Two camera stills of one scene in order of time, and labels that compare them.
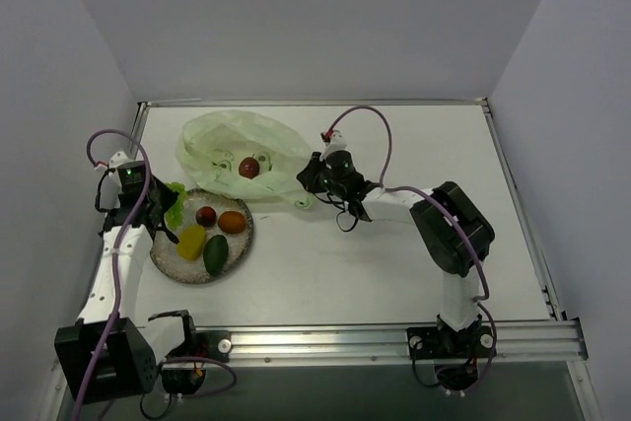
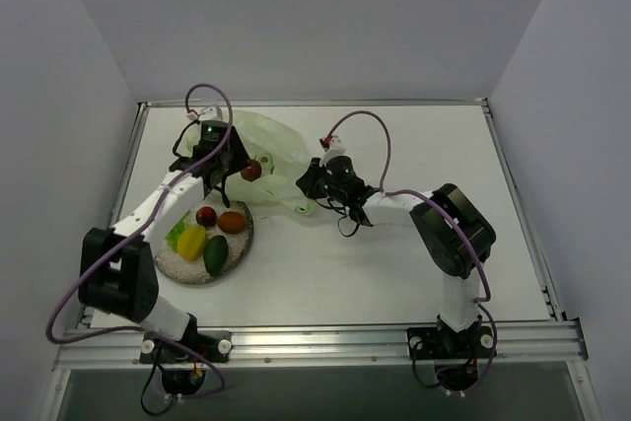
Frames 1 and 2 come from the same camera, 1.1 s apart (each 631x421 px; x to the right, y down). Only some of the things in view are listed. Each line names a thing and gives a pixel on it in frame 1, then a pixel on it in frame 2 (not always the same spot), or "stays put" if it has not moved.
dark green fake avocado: (216, 252) stays put
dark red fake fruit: (206, 216) stays put
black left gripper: (163, 201) -> (217, 176)
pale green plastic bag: (212, 145) stays put
